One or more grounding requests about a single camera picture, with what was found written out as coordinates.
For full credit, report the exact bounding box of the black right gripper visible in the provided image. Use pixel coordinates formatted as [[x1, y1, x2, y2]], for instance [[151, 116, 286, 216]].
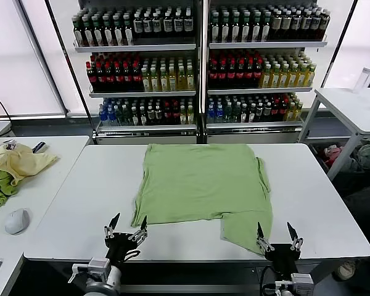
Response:
[[256, 221, 303, 275]]

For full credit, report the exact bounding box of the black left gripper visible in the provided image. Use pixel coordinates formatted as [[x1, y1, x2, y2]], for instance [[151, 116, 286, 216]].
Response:
[[104, 212, 149, 265]]

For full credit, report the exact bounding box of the light green polo shirt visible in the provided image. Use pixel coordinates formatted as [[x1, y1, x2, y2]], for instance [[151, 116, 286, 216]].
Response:
[[131, 143, 274, 257]]

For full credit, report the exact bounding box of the beige sneaker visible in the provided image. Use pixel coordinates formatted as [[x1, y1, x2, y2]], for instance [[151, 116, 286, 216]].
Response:
[[337, 260, 358, 281]]

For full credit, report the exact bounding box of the dark trouser leg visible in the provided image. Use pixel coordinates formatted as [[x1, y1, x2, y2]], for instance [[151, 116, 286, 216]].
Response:
[[343, 181, 370, 263]]

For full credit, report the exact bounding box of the pink garment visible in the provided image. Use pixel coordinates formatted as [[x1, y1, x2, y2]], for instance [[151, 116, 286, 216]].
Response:
[[323, 145, 345, 166]]

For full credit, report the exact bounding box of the white computer mouse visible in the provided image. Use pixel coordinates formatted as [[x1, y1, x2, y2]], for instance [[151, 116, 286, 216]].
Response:
[[4, 208, 31, 236]]

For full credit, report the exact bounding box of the navy white small object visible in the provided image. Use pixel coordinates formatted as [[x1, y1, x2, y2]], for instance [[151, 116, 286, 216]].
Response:
[[32, 141, 49, 154]]

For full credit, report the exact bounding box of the pale yellow garment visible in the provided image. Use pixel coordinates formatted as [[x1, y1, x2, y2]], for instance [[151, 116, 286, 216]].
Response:
[[0, 144, 60, 186]]

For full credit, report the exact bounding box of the lime green garment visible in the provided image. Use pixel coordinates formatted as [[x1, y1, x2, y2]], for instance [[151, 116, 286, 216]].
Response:
[[0, 171, 19, 216]]

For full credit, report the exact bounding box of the white side table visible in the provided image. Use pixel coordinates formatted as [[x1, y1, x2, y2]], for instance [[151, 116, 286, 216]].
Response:
[[297, 87, 370, 183]]

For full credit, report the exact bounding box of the clear plastic tumbler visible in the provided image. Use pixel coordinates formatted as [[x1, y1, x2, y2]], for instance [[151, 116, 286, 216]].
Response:
[[353, 67, 370, 94]]

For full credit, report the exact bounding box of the metal beverage shelf rack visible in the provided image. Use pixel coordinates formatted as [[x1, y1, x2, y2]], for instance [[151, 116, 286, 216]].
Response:
[[203, 0, 329, 144], [70, 0, 204, 145]]

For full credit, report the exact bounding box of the green cap dark tea bottle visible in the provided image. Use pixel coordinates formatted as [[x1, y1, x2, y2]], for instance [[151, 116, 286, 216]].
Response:
[[210, 12, 221, 43], [83, 15, 94, 46], [240, 12, 252, 43], [230, 12, 241, 43], [251, 12, 262, 43], [113, 15, 124, 46], [92, 15, 104, 46], [220, 12, 231, 43], [261, 12, 272, 43], [103, 15, 114, 46], [123, 15, 134, 46], [73, 15, 84, 46]]

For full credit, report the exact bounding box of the white cap dark drink bottle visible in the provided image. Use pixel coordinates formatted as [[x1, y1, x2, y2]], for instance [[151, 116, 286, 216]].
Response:
[[183, 11, 194, 39], [142, 11, 154, 39], [173, 11, 184, 39], [152, 11, 163, 39], [133, 11, 144, 39], [163, 11, 174, 39]]

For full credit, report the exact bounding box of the beige label drink bottle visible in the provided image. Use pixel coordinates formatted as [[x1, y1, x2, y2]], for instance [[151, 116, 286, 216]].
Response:
[[271, 11, 282, 41], [281, 11, 292, 41]]

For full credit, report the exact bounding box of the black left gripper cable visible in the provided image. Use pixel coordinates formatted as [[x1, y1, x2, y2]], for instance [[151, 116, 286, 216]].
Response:
[[123, 249, 141, 263]]

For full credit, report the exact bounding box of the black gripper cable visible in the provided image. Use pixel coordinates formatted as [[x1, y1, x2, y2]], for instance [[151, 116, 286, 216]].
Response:
[[258, 265, 278, 296], [123, 249, 141, 263]]

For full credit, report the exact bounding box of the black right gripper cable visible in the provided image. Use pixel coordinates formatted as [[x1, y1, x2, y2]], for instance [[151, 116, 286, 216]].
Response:
[[258, 265, 278, 296]]

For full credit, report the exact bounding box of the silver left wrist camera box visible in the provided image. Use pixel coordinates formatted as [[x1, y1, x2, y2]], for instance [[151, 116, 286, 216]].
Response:
[[69, 258, 112, 283]]

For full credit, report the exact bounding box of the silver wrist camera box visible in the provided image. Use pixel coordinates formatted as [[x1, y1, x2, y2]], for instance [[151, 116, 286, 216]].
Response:
[[276, 273, 315, 296], [69, 258, 112, 283]]

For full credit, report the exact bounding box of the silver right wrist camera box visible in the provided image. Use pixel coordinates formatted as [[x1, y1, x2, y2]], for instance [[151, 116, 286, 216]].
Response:
[[276, 273, 315, 296]]

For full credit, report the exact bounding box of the thin black desk cable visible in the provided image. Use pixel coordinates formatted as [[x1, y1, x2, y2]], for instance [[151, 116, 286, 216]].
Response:
[[0, 96, 13, 136]]

